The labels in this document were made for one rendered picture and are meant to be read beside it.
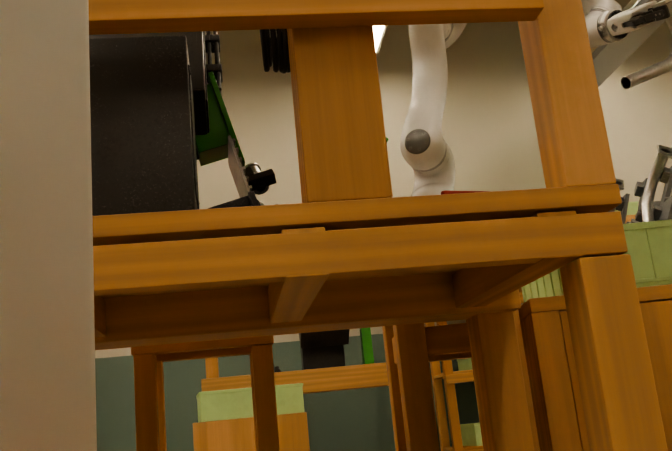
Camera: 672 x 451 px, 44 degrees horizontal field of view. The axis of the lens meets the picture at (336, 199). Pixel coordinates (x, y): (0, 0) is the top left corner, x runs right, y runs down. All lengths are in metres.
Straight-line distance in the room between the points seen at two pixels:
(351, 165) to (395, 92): 6.56
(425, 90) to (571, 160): 0.97
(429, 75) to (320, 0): 1.01
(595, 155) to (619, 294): 0.24
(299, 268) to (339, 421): 5.92
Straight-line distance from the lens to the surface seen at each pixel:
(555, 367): 2.11
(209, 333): 1.83
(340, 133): 1.36
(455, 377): 6.71
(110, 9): 1.39
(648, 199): 2.45
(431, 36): 2.38
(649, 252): 2.26
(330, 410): 7.18
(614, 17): 2.27
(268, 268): 1.29
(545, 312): 2.12
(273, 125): 7.65
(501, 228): 1.37
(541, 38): 1.52
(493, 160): 7.87
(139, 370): 2.05
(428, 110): 2.31
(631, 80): 2.05
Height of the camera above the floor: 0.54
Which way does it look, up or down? 15 degrees up
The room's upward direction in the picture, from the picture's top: 6 degrees counter-clockwise
